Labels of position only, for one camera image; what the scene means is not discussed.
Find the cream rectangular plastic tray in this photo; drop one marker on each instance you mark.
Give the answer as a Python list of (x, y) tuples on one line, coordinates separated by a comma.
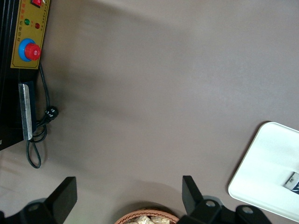
[(261, 163)]

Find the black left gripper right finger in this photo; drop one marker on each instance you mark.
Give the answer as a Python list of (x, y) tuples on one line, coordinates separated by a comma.
[(194, 200)]

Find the black machine yellow control panel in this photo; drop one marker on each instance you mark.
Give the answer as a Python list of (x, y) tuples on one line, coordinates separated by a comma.
[(28, 23)]

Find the small black snack box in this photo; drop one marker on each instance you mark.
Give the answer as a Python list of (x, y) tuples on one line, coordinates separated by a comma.
[(292, 183)]

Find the round brown wicker bowl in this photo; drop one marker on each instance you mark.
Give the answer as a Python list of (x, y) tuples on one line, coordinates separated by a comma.
[(144, 211)]

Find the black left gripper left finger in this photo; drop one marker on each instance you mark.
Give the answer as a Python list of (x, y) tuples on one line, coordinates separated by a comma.
[(63, 198)]

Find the wrapped beige cracker packet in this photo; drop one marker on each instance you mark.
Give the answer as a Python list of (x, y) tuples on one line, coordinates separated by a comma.
[(142, 220), (161, 220)]

